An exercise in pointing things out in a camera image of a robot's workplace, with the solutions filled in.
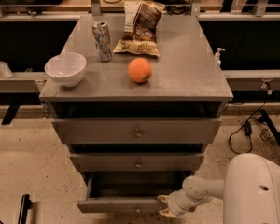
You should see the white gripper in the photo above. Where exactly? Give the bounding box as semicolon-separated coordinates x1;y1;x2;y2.
157;189;195;218

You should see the grey bottom drawer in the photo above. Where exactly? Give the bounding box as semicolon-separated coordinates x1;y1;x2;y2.
77;171;192;213

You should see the grey drawer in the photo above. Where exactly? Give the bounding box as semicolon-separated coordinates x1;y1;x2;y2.
52;118;222;144
69;153;203;172
77;171;192;213

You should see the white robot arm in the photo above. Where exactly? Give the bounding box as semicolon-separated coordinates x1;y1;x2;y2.
158;154;280;224

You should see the grey middle drawer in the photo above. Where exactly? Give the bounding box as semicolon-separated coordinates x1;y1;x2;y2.
69;153;203;172

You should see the grey drawer cabinet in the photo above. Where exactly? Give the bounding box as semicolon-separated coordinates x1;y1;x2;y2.
38;13;234;182

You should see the grey top drawer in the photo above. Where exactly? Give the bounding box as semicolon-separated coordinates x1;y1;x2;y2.
52;118;222;144

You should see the black stand leg right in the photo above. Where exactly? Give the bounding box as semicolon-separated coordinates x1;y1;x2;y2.
259;109;280;170

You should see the orange fruit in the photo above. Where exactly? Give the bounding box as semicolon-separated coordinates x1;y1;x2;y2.
128;58;152;83

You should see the black bar on floor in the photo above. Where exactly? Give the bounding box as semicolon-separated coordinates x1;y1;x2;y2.
18;194;31;224

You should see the white pump bottle right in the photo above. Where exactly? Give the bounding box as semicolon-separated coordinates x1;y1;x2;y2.
214;48;225;66

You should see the white bowl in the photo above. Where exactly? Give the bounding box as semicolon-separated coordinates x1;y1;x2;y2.
45;52;87;87

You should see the brown chip bag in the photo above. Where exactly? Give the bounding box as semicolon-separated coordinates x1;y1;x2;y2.
114;0;165;57

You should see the silver drink can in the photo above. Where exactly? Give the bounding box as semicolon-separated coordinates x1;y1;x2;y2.
92;21;112;62

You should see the clear sanitizer bottle left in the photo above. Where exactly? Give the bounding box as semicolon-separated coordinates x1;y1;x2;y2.
0;61;13;78

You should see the black power cable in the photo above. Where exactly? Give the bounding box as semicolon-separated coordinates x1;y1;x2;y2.
228;81;273;156

